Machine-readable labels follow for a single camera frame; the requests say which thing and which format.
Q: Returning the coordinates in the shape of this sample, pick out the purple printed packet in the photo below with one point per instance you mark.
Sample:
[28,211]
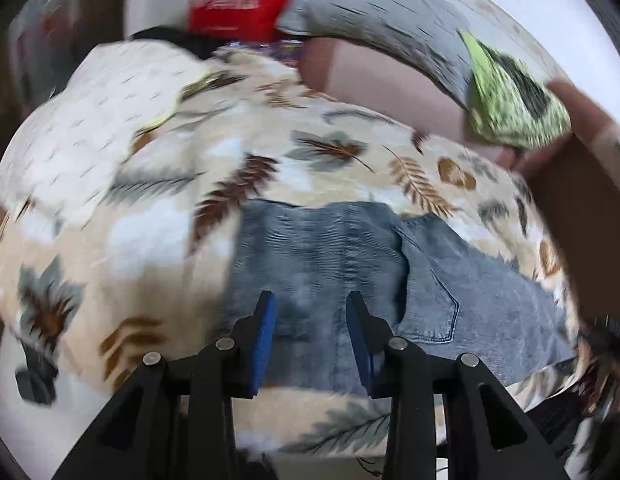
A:
[272,49]

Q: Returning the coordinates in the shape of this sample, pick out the blue denim pants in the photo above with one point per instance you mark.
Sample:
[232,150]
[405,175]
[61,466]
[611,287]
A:
[315,250]

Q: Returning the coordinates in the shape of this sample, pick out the red plastic bag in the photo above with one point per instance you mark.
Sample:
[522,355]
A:
[230,5]

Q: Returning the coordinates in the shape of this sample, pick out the green patterned cloth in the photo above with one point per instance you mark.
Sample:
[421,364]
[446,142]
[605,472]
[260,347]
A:
[514,105]

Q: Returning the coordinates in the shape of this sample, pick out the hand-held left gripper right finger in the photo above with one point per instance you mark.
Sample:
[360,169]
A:
[358,345]

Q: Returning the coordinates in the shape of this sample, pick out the white speckled quilt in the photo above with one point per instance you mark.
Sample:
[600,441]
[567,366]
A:
[90,120]

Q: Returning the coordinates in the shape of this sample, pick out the dark cloth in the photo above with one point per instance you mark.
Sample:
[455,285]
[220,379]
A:
[559,420]

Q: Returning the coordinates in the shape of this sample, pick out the brown wooden bed frame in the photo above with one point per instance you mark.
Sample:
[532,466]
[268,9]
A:
[579,210]

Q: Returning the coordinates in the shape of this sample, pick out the brown striped pillow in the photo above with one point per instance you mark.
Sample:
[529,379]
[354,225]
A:
[594,115]

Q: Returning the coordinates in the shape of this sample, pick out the black cloth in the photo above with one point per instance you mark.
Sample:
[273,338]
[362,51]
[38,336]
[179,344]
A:
[175,40]

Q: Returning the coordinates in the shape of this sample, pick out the leaf print fleece blanket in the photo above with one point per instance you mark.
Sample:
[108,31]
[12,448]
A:
[140,260]

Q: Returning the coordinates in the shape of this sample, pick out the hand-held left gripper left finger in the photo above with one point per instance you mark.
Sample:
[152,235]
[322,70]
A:
[266,340]

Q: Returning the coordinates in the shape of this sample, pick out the grey patterned pillow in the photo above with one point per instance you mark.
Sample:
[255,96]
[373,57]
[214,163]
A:
[379,15]

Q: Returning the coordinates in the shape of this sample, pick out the pink bolster pillow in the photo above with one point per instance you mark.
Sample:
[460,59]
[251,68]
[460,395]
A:
[379,85]

